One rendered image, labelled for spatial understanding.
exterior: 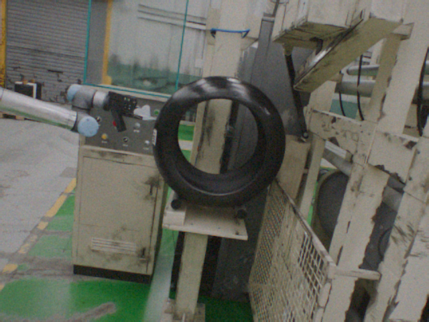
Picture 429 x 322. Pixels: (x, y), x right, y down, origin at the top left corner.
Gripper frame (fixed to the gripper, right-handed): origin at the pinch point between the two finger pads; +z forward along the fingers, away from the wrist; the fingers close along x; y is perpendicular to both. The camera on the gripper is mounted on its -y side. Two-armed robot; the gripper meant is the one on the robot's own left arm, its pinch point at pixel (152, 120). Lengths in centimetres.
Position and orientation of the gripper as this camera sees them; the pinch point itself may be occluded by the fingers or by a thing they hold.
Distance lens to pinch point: 143.6
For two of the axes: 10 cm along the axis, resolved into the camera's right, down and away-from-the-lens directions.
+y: 2.8, -9.3, -2.3
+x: -0.1, -2.5, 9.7
